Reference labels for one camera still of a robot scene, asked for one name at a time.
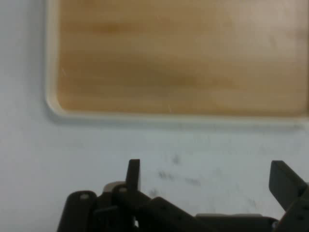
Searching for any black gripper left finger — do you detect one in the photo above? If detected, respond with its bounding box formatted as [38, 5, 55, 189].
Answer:
[57, 159, 209, 232]

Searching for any bamboo tray with cream rim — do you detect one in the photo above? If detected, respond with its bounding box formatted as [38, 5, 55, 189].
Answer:
[45, 0, 309, 126]

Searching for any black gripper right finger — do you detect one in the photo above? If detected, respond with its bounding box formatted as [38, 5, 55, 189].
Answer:
[269, 160, 309, 232]

